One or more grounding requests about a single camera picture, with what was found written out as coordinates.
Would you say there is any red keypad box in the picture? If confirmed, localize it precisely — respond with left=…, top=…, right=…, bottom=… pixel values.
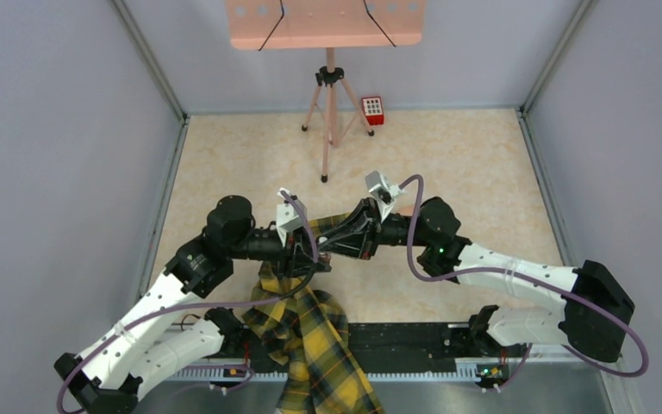
left=360, top=96, right=385, bottom=126

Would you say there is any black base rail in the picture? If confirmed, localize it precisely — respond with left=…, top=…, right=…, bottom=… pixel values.
left=165, top=321, right=612, bottom=385

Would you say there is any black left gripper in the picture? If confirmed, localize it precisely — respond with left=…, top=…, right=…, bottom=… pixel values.
left=228, top=223, right=331, bottom=278

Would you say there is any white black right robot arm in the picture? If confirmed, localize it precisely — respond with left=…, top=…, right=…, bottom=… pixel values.
left=318, top=197, right=634, bottom=363

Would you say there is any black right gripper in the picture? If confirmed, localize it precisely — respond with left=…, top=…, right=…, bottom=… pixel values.
left=317, top=198, right=432, bottom=261

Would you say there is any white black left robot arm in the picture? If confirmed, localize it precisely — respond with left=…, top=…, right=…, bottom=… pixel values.
left=54, top=188, right=320, bottom=413

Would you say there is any yellow plaid shirt sleeve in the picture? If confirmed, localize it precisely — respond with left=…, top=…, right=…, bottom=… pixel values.
left=241, top=212, right=390, bottom=414

